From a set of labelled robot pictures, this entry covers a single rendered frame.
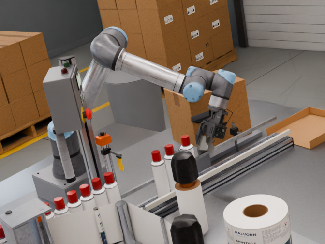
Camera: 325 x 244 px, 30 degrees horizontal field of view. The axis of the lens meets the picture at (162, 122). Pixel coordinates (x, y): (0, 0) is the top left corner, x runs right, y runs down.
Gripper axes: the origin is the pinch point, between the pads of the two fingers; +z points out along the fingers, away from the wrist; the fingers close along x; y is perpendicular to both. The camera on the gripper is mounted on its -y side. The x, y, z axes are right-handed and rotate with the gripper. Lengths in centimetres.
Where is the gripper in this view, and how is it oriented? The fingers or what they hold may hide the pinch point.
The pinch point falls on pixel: (199, 153)
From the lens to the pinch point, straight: 250.0
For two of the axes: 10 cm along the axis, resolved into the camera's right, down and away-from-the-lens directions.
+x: 7.4, 1.5, 6.6
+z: -2.8, 9.6, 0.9
